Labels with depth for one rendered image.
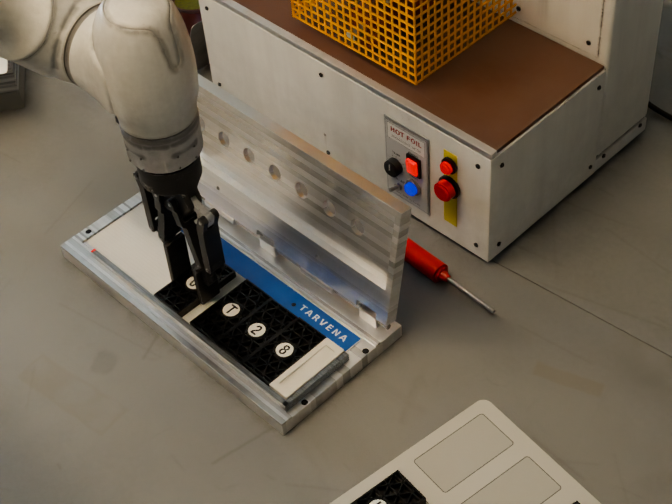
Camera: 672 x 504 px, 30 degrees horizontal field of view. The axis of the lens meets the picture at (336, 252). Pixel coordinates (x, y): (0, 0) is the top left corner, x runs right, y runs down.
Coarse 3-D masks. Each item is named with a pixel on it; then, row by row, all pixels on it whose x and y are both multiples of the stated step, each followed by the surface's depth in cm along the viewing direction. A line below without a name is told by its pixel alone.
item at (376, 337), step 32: (96, 224) 172; (224, 224) 171; (64, 256) 171; (256, 256) 166; (128, 288) 164; (320, 288) 162; (160, 320) 160; (352, 320) 158; (192, 352) 156; (352, 352) 154; (224, 384) 154; (320, 384) 151; (288, 416) 148
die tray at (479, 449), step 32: (480, 416) 148; (416, 448) 145; (448, 448) 145; (480, 448) 145; (512, 448) 144; (416, 480) 142; (448, 480) 142; (480, 480) 142; (512, 480) 141; (544, 480) 141
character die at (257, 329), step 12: (264, 312) 158; (276, 312) 158; (288, 312) 158; (240, 324) 157; (252, 324) 157; (264, 324) 157; (276, 324) 158; (288, 324) 156; (228, 336) 156; (240, 336) 156; (252, 336) 156; (264, 336) 155; (228, 348) 155; (240, 348) 155; (252, 348) 155; (240, 360) 154
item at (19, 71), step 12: (12, 72) 190; (24, 72) 200; (0, 84) 191; (12, 84) 191; (24, 84) 198; (0, 96) 192; (12, 96) 193; (24, 96) 196; (0, 108) 194; (12, 108) 194
